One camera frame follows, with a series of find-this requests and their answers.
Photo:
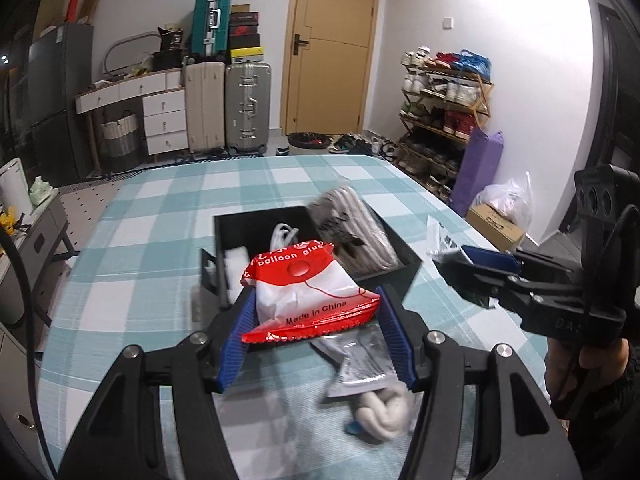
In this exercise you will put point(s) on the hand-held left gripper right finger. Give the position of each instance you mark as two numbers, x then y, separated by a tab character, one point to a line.
400	340

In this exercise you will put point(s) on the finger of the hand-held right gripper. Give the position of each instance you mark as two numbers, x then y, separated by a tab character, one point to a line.
490	258
475	280

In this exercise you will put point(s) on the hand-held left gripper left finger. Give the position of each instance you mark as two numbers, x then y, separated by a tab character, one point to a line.
235	340

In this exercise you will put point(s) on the silver foil packet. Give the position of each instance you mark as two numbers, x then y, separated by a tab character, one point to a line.
362	360

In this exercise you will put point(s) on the clear plastic packet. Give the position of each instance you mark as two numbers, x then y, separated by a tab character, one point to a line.
440	240

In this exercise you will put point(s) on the white foam piece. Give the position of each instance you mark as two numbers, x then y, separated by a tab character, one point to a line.
235	270

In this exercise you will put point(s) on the red and white packet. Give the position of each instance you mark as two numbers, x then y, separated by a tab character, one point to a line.
300	290

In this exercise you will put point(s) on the black cardboard box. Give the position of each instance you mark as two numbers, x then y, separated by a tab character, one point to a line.
222	232

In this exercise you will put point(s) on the person's right hand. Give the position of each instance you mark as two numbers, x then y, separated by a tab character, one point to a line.
612	370

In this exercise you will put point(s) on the printed cardboard box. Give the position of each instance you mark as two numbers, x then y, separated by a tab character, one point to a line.
495	230

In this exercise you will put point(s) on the white plastic bag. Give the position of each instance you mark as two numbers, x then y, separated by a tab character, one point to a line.
505	197

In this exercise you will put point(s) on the white knotted cloth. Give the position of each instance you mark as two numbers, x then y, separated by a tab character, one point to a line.
385	410

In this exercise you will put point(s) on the purple rolled mat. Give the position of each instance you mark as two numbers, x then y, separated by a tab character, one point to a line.
477	175

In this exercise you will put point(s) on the wooden shoe rack with shoes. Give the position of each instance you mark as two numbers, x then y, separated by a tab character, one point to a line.
457	122

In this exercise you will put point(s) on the shoes on floor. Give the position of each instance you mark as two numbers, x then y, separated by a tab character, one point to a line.
365	145

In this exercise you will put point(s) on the black round basin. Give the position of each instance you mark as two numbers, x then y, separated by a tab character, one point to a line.
307	140

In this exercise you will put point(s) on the grey cabinet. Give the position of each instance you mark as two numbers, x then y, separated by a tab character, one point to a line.
40	240

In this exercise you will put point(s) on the grey and white basket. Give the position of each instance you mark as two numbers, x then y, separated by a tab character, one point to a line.
120	140

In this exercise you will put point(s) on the silver suitcase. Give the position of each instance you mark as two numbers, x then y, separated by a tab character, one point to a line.
247	105

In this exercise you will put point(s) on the beige suitcase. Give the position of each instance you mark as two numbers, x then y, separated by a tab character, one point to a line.
205	105

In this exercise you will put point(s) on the white desk with drawers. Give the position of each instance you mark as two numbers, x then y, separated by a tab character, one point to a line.
162	110

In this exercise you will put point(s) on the green tissue pack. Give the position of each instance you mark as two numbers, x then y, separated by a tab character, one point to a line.
41	192

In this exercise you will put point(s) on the yellow flowers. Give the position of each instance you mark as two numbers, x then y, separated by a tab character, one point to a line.
12	222

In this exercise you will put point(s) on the tan wooden door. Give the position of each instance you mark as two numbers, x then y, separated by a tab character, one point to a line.
335	60

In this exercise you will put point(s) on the white bin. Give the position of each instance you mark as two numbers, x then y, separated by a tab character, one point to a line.
14	185

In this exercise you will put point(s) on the yellow and black shoebox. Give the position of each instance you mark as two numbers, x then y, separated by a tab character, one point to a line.
247	55

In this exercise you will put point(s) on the black printed bag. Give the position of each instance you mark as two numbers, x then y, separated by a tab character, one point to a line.
170	52

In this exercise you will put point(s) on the grey refrigerator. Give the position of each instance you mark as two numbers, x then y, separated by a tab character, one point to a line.
60	100

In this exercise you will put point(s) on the plain black shoebox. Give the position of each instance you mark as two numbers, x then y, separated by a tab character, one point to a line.
245	41

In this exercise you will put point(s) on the oval mirror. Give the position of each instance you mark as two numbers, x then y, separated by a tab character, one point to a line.
112	52

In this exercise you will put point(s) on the black and red shoebox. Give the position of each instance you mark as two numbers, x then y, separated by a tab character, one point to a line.
245	23

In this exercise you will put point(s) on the teal suitcase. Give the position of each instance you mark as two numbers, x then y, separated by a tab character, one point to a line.
212	22

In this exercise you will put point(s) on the brown shoebox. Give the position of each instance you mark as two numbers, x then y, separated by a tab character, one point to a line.
240	8

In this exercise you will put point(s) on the small brown cardboard box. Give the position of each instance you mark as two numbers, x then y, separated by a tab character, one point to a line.
91	6

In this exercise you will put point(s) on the red box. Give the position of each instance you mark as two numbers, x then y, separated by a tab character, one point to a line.
75	7

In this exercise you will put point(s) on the large flat cardboard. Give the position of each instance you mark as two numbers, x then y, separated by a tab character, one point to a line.
50	5

